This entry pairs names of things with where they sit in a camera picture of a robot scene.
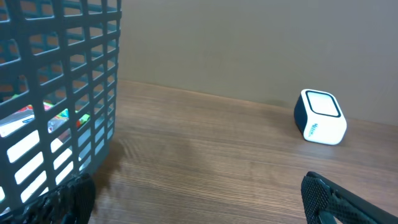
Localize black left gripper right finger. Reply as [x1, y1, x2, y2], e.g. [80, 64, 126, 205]
[301, 171, 397, 224]

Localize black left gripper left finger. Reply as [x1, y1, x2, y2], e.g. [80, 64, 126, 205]
[1, 173, 96, 224]

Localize white carton box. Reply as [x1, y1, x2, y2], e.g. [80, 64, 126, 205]
[0, 114, 109, 203]

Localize Haribo gummy candy bag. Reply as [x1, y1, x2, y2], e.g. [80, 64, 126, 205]
[13, 105, 90, 133]

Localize white barcode scanner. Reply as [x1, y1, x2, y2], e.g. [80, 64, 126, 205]
[294, 89, 347, 146]

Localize grey plastic mesh basket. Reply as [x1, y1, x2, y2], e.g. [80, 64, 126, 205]
[0, 0, 123, 218]

